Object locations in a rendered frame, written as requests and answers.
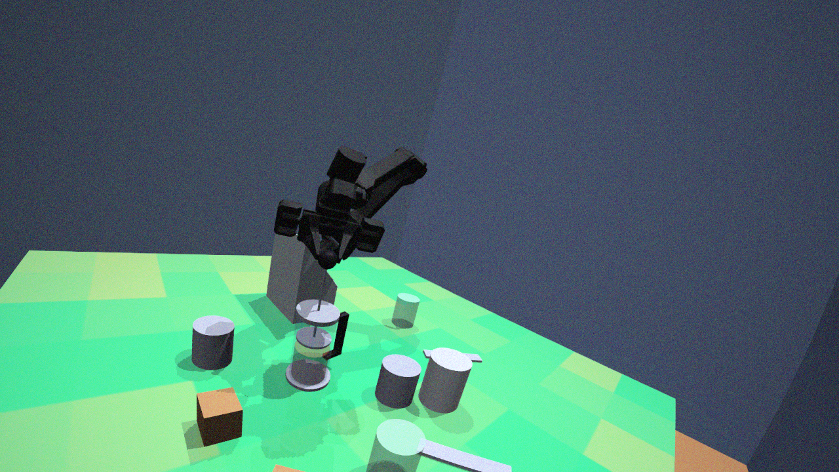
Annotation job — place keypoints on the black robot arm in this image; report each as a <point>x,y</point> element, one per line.
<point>365,191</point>

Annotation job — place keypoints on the pale lavender flat bar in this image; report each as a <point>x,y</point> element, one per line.
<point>461,459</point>
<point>473,357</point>

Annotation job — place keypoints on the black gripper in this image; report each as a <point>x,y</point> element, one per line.
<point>331,222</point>

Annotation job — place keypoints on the tan cube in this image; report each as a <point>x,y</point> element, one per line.
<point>219,416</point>
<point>280,468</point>

